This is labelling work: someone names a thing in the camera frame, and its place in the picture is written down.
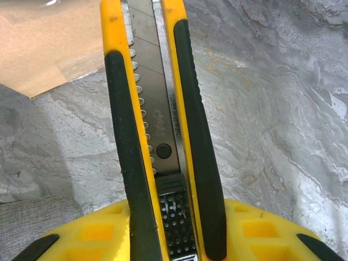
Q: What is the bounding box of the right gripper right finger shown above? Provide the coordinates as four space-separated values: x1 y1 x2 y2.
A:
224 197 347 261

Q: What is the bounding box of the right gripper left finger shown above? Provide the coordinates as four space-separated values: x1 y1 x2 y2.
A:
12 199 135 261

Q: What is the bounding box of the yellow black utility knife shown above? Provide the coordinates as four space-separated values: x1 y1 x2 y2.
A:
100 0 228 261

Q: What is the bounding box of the grey fabric oval pouch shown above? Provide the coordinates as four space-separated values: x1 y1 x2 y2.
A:
0 194 84 258

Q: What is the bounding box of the brown cardboard express box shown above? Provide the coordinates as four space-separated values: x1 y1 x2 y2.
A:
0 0 107 99

